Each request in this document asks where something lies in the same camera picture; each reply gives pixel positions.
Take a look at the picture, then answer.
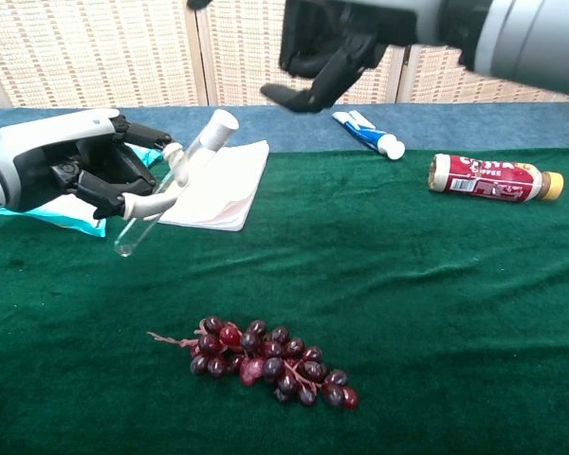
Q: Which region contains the white tube cap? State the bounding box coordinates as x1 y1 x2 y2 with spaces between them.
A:
201 108 241 152

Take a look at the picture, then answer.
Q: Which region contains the blue table cover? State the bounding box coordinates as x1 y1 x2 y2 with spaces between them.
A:
0 101 569 160

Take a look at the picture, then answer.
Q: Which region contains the green velvet cloth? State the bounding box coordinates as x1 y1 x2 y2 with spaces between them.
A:
0 149 569 455

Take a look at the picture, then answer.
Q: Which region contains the red coffee bottle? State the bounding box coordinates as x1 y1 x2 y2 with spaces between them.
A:
428 153 565 204

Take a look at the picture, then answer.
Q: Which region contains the transparent glass test tube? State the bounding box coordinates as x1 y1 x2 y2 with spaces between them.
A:
114 123 219 258

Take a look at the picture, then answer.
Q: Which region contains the dark red grape bunch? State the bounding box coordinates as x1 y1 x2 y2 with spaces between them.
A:
146 316 360 411

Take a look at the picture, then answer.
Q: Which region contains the blue white toothpaste tube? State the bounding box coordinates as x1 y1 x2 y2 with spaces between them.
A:
331 109 407 161

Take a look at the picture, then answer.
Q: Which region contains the cream paper notebook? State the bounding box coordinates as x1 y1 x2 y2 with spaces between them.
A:
158 139 271 233

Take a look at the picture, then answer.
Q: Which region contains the teal plastic snack packet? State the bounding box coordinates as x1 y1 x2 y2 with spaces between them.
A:
0 144 163 238

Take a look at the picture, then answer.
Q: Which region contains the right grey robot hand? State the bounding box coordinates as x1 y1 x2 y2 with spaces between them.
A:
187 0 456 115

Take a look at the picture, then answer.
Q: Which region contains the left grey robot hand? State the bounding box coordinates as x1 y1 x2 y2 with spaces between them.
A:
0 108 191 222

